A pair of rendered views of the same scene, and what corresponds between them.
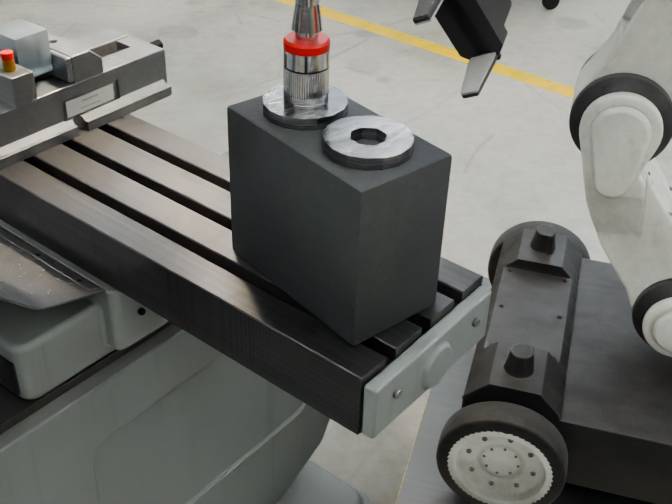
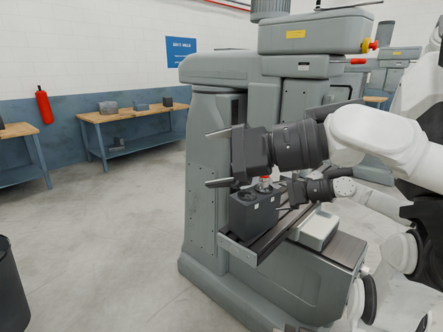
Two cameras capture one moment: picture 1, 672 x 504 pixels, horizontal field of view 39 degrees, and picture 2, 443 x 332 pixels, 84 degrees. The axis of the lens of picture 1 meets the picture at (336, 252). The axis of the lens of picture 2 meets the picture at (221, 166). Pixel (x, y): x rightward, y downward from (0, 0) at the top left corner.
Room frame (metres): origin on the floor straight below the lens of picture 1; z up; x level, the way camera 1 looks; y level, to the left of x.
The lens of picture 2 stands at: (0.78, -0.99, 1.70)
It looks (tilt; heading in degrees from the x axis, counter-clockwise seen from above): 23 degrees down; 94
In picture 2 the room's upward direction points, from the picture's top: straight up
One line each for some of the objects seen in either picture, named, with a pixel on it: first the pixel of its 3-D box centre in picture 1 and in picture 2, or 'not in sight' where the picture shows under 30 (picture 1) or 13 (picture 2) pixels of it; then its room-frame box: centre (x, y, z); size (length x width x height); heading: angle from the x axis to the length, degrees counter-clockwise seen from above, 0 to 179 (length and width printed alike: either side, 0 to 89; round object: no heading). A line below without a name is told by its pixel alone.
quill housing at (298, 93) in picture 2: not in sight; (304, 109); (1.11, 0.33, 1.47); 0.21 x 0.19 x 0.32; 52
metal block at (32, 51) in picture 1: (21, 49); (306, 171); (1.19, 0.44, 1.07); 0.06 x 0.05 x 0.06; 53
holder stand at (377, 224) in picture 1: (333, 201); (254, 209); (0.86, 0.00, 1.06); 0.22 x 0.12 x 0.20; 41
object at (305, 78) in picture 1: (306, 73); (264, 182); (0.90, 0.04, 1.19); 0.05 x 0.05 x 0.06
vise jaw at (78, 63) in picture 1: (57, 53); (314, 177); (1.24, 0.40, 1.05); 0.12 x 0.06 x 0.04; 53
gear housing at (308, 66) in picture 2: not in sight; (302, 66); (1.08, 0.36, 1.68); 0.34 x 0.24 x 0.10; 142
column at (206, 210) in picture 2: not in sight; (217, 189); (0.62, 0.71, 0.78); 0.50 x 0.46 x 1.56; 142
